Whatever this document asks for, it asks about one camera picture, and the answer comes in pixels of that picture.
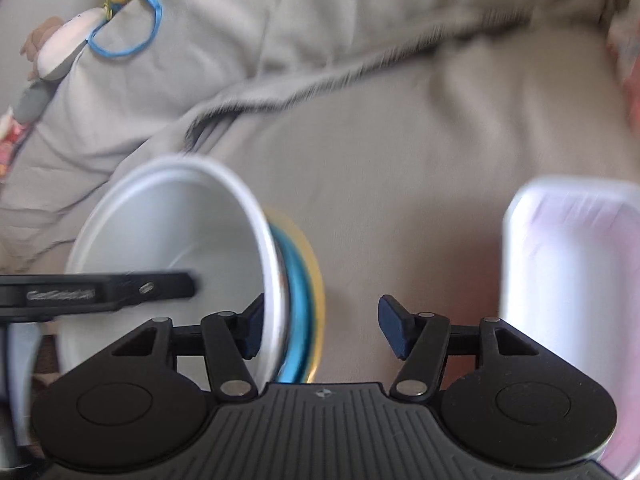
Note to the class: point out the grey white plush toy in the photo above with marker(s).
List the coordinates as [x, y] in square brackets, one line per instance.
[65, 45]

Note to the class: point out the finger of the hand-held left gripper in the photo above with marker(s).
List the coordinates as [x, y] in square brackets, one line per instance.
[125, 287]

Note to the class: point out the white rectangular plastic tray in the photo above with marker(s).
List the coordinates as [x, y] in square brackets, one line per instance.
[565, 285]

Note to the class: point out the brown teddy plush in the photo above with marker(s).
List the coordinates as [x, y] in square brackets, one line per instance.
[37, 35]

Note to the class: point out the white bowl with gold rim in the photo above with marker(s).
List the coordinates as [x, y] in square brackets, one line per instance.
[319, 280]

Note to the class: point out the beige sofa cover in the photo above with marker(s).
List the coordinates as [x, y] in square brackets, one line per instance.
[400, 160]

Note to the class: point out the blue bowl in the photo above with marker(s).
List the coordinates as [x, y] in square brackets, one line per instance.
[300, 300]

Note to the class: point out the plain white bowl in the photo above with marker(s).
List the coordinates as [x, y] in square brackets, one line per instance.
[165, 220]

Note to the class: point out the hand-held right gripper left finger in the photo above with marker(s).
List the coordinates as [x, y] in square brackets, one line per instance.
[252, 331]

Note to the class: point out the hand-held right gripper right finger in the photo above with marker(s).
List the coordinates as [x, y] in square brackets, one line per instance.
[395, 327]

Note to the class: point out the pink plush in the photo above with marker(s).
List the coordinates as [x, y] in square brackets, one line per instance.
[10, 135]

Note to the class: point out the pink floral clothing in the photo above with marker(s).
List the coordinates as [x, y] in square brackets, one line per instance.
[627, 60]

